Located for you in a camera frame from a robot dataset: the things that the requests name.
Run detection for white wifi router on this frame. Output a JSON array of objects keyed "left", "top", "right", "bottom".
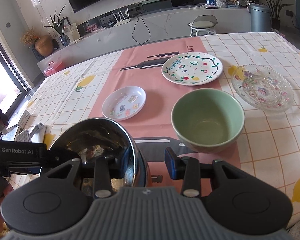
[{"left": 112, "top": 8, "right": 130, "bottom": 27}]

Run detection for clear glass sticker plate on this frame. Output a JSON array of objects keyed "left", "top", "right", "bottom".
[{"left": 231, "top": 64, "right": 294, "bottom": 112}]

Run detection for white fruity painted plate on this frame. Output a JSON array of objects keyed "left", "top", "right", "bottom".
[{"left": 161, "top": 52, "right": 223, "bottom": 86}]

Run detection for blue patterned vase plant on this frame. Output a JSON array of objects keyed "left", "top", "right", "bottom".
[{"left": 44, "top": 5, "right": 70, "bottom": 47}]

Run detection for black power cable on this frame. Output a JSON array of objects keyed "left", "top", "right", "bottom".
[{"left": 131, "top": 3, "right": 152, "bottom": 46}]

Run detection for green ceramic bowl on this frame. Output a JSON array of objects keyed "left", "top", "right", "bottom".
[{"left": 171, "top": 88, "right": 245, "bottom": 153}]

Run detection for green potted plant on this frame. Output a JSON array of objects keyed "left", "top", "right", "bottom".
[{"left": 251, "top": 0, "right": 294, "bottom": 30}]

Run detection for pink storage box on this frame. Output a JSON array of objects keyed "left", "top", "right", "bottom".
[{"left": 44, "top": 61, "right": 65, "bottom": 76}]

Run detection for grey trash can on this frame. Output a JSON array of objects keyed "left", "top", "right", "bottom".
[{"left": 249, "top": 3, "right": 271, "bottom": 32}]

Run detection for brown round vase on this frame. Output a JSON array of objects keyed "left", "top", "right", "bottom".
[{"left": 34, "top": 35, "right": 54, "bottom": 57}]

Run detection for small white sticker plate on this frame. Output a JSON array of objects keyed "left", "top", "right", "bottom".
[{"left": 102, "top": 86, "right": 147, "bottom": 121}]

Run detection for grey phone stand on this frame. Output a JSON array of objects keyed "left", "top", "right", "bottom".
[{"left": 14, "top": 122, "right": 46, "bottom": 143}]

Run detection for blue steel bowl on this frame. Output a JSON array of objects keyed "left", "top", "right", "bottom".
[{"left": 49, "top": 118, "right": 150, "bottom": 196}]

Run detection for lemon checkered tablecloth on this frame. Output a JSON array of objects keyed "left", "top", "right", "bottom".
[{"left": 5, "top": 31, "right": 300, "bottom": 230}]

